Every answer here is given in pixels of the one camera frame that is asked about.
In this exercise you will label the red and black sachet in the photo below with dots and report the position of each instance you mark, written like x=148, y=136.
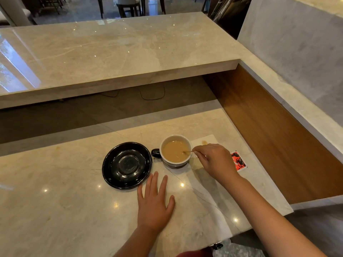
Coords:
x=239, y=161

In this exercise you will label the black glossy saucer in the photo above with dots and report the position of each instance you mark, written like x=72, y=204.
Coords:
x=126, y=165

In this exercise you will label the person's left hand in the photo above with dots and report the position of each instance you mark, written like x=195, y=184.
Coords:
x=152, y=211

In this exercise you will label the person's left thumb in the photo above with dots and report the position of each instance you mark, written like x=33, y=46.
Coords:
x=170, y=203

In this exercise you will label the dark wooden chair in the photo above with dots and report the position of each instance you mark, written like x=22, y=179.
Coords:
x=154, y=2
x=103, y=5
x=52, y=2

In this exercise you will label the person's right thumb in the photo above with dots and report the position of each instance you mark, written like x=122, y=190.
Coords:
x=202, y=161

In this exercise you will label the light brown milky coffee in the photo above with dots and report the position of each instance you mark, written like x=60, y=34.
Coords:
x=174, y=151

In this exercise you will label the thin wooden stirrer stick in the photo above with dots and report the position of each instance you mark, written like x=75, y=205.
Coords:
x=188, y=152

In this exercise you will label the person's right forearm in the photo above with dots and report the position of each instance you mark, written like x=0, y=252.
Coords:
x=265, y=222

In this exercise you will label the white upholstered chair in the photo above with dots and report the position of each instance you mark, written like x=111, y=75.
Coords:
x=128, y=3

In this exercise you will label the person's red garment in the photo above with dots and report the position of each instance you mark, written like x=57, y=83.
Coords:
x=194, y=253

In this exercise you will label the white paper napkin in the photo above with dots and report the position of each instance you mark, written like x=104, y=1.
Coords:
x=203, y=190

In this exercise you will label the person's left little finger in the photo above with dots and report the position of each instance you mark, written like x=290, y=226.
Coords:
x=140, y=194

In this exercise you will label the white round column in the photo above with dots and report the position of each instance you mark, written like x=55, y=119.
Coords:
x=16, y=10

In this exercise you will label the person's left middle finger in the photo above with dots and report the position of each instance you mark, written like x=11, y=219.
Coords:
x=154, y=184

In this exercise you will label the raised beige marble counter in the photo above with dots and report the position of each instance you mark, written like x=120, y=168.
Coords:
x=112, y=50

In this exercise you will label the black cup white inside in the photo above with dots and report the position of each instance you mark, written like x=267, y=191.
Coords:
x=175, y=163

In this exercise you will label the small black clip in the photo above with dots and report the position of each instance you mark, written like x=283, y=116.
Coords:
x=216, y=246

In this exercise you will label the person's right hand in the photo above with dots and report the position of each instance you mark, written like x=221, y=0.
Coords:
x=218, y=163

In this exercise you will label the person's left forearm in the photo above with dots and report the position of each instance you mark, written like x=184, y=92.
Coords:
x=136, y=243

